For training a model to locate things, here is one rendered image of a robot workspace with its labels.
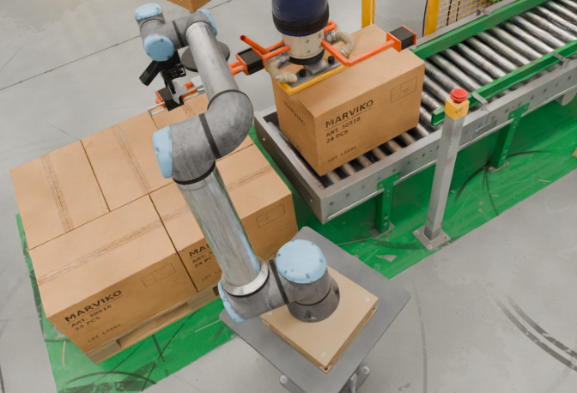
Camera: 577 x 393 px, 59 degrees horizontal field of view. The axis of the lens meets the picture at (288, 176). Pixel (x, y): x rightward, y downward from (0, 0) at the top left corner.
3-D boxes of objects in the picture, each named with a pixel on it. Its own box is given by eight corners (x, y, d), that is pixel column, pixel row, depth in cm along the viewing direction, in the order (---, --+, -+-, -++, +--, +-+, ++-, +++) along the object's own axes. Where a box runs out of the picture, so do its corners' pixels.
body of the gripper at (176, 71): (187, 77, 187) (179, 50, 178) (166, 86, 185) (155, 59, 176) (179, 66, 192) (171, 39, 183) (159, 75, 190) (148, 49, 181)
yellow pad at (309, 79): (343, 51, 221) (343, 42, 217) (357, 63, 215) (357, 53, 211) (276, 83, 213) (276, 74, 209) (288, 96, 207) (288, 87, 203)
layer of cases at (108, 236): (223, 130, 333) (209, 83, 302) (299, 238, 273) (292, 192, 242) (44, 213, 303) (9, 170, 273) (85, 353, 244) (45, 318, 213)
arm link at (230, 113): (258, 111, 115) (204, -1, 164) (206, 131, 114) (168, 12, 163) (270, 149, 123) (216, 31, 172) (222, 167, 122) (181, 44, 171)
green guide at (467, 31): (571, -23, 331) (576, -37, 325) (585, -17, 325) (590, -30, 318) (368, 70, 292) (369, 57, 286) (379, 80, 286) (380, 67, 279)
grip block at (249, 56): (254, 57, 210) (252, 45, 205) (266, 69, 204) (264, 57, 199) (237, 64, 208) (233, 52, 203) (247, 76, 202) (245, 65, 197)
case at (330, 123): (371, 84, 285) (373, 22, 255) (418, 124, 261) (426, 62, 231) (279, 129, 270) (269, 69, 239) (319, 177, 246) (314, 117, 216)
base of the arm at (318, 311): (351, 297, 174) (348, 283, 167) (309, 334, 168) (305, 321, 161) (315, 263, 185) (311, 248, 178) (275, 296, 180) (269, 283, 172)
